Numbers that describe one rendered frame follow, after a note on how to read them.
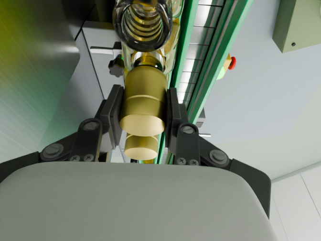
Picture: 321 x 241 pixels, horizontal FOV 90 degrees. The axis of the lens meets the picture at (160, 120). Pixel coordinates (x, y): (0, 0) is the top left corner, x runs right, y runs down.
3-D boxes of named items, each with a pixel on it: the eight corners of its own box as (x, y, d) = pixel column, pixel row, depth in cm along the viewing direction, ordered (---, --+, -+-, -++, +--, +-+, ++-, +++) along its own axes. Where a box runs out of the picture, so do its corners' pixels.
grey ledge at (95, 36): (92, 6, 39) (78, 31, 32) (129, 10, 39) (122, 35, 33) (128, 155, 117) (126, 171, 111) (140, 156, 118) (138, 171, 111)
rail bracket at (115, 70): (98, 17, 32) (78, 58, 24) (133, 20, 32) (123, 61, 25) (102, 37, 35) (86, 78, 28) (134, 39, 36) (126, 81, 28)
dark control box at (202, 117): (186, 102, 72) (187, 117, 67) (203, 103, 72) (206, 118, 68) (182, 113, 79) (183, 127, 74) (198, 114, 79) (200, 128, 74)
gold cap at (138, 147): (161, 111, 17) (161, 149, 15) (156, 128, 20) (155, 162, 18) (128, 107, 17) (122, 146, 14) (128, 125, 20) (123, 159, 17)
